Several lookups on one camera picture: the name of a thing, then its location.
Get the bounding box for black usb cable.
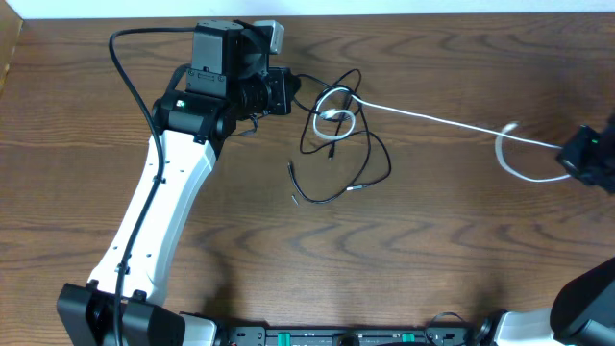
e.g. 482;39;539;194
286;68;392;205

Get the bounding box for white usb cable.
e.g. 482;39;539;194
311;86;573;184

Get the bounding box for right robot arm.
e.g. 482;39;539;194
471;116;614;346

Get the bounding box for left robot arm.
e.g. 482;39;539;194
57;19;301;345

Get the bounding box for left camera cable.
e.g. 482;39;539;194
108;26;196;346

